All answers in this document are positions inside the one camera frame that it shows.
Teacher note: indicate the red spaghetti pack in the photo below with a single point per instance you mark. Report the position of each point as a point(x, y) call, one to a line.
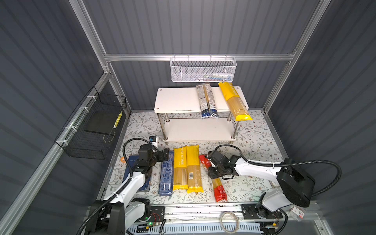
point(219, 191)

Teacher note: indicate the yellow green striped tool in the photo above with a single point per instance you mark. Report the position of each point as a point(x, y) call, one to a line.
point(118, 120)

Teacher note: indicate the white wire mesh basket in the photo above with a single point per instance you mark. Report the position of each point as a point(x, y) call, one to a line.
point(183, 68)

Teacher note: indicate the dark blue pasta box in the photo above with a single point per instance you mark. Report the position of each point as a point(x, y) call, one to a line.
point(139, 175)

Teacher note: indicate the small white card box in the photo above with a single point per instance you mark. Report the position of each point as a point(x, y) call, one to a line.
point(274, 184)

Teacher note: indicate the blue spaghetti box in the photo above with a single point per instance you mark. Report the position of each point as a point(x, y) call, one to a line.
point(166, 177)

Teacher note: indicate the yellow Pastatime spaghetti pack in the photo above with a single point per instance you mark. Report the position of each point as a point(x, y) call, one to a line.
point(180, 175)

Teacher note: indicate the white two-tier shelf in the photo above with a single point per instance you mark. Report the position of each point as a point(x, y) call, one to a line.
point(185, 100)

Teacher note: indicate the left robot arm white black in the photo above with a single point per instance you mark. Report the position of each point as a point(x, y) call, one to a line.
point(114, 215)

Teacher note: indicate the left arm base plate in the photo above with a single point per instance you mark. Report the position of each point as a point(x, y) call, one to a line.
point(157, 214)

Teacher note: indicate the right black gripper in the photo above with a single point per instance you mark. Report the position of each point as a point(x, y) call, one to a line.
point(214, 170)

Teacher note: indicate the clear blue spaghetti pack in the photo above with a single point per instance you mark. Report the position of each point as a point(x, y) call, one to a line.
point(207, 103)

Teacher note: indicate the tubes in white basket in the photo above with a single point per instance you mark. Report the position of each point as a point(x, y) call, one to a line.
point(213, 77)

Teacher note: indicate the black wire basket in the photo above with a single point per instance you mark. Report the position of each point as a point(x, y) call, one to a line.
point(90, 133)

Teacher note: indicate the red white tag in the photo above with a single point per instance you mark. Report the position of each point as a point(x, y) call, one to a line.
point(297, 213)

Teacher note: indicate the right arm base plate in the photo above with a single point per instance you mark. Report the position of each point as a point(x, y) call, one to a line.
point(251, 211)

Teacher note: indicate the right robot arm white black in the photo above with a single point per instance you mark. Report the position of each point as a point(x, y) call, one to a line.
point(295, 185)

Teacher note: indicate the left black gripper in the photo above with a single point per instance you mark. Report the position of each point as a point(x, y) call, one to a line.
point(161, 154)

